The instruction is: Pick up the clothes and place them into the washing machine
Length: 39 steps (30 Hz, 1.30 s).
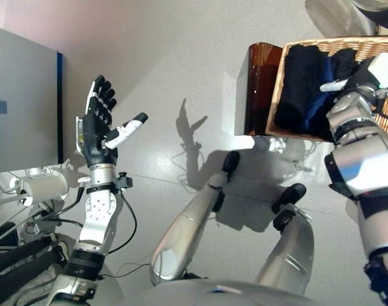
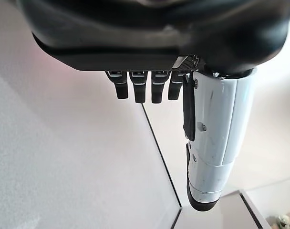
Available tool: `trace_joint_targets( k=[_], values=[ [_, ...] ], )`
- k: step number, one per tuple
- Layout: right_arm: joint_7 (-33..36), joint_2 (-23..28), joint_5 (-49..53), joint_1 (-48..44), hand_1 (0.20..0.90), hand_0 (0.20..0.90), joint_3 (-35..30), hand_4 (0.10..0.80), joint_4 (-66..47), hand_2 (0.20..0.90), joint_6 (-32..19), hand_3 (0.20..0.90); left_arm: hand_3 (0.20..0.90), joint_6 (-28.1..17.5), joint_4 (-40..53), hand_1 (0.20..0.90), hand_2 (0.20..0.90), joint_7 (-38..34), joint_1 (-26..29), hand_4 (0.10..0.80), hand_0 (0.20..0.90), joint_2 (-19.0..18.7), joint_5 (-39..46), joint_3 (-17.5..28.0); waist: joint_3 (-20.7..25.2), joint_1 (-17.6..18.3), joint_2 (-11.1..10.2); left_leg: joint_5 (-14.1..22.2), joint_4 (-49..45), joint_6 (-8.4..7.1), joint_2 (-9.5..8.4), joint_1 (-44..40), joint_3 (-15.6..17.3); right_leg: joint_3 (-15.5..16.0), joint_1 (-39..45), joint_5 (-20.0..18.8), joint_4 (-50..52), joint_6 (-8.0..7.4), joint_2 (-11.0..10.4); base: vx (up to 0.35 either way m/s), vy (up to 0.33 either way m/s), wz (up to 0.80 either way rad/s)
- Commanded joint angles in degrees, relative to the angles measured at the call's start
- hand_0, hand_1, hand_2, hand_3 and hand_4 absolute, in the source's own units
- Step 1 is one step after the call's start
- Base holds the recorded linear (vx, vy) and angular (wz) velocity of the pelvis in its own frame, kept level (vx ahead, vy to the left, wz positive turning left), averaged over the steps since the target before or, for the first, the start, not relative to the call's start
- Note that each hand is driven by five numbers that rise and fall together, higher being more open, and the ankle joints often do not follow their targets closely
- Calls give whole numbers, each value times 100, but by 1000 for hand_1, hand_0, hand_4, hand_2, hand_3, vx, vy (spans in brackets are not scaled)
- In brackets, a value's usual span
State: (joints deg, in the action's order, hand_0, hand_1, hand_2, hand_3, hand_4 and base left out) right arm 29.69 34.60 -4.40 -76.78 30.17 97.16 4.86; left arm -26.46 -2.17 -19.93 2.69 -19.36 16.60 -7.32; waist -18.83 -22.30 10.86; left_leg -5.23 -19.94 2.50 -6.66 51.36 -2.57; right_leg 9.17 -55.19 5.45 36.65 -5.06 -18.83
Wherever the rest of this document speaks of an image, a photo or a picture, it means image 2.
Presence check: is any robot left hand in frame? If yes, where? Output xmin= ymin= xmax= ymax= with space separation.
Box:
xmin=16 ymin=0 xmax=290 ymax=212

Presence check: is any small green white object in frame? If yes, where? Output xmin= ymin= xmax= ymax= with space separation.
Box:
xmin=275 ymin=214 xmax=290 ymax=229

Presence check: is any grey cabinet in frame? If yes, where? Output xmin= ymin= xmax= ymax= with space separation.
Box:
xmin=171 ymin=189 xmax=273 ymax=229

